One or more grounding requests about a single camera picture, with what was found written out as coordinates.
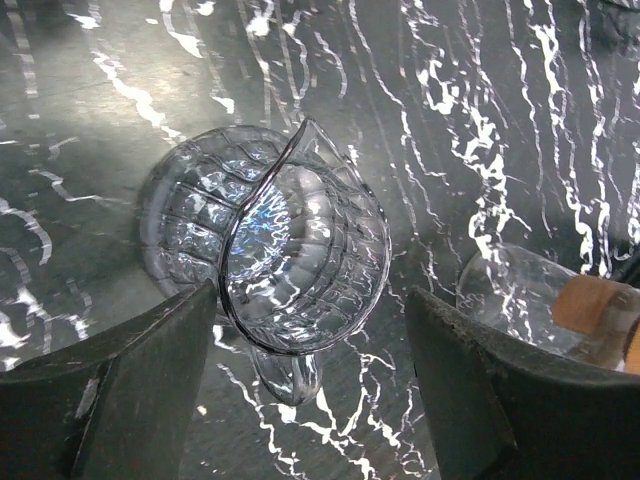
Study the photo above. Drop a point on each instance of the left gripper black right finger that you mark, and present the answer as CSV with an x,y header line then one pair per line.
x,y
499,408

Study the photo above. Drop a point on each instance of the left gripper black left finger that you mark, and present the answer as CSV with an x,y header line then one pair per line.
x,y
114,406

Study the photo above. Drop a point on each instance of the glass carafe with brown band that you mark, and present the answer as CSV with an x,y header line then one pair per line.
x,y
582,317

